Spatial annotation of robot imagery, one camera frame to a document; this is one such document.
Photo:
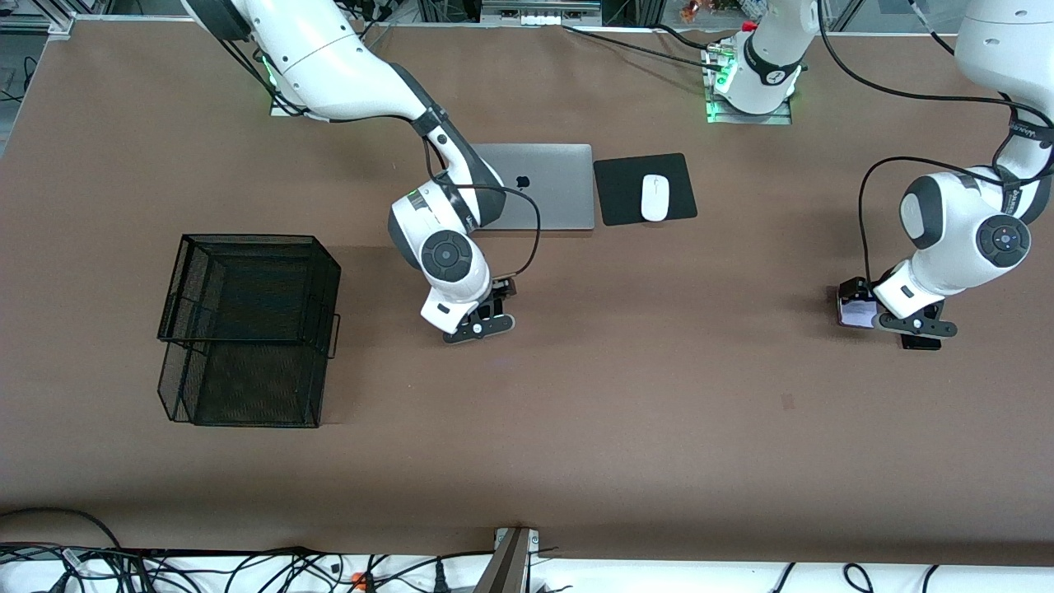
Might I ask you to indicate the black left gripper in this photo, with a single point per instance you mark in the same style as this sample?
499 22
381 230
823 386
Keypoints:
850 294

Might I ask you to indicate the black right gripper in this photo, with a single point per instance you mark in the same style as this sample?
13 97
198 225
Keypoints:
500 290

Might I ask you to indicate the lavender flip phone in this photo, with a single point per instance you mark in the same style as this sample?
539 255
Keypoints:
860 315

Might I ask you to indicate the long black smartphone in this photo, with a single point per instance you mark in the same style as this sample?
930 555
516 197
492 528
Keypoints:
921 343

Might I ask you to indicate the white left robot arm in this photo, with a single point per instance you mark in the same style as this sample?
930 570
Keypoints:
955 239

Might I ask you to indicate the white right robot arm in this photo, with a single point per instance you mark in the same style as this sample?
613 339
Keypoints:
329 58

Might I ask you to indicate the silver closed laptop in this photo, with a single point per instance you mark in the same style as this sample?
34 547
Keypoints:
552 185

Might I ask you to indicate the black mouse pad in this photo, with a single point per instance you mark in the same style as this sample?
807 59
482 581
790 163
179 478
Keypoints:
617 193

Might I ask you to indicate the white computer mouse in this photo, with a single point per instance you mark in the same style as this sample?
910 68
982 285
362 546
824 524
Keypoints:
655 198

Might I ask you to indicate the black mesh two-tier tray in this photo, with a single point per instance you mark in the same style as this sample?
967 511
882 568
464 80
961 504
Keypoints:
247 387

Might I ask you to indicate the white power strip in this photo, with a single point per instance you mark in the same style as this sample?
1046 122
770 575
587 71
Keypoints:
539 18

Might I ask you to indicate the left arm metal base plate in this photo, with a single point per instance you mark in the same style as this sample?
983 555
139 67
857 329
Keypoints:
716 119

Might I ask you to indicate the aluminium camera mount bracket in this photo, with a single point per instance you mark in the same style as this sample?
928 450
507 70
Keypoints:
509 564

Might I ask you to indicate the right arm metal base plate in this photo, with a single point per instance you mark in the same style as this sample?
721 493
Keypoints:
280 110

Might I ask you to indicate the aluminium frame rail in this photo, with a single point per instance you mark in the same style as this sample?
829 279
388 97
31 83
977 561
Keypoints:
49 23

